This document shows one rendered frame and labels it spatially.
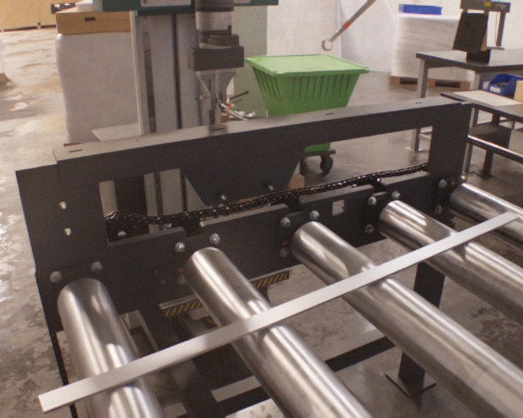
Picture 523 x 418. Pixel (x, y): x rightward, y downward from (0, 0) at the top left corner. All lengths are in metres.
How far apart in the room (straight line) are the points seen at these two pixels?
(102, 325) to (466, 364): 0.67
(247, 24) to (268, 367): 4.24
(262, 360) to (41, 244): 0.55
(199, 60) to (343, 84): 2.76
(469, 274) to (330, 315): 1.33
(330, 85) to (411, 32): 4.17
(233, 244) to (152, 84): 0.91
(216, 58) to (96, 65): 3.36
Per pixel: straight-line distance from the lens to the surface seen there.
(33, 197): 1.14
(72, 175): 1.12
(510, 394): 0.93
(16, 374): 2.41
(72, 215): 1.17
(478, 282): 1.27
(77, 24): 4.60
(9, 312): 2.81
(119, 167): 1.14
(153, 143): 1.15
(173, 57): 2.10
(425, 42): 7.95
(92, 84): 4.62
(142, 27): 2.00
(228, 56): 1.26
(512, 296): 1.23
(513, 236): 1.55
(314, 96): 3.86
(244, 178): 1.27
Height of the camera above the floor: 1.51
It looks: 26 degrees down
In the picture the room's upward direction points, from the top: 1 degrees clockwise
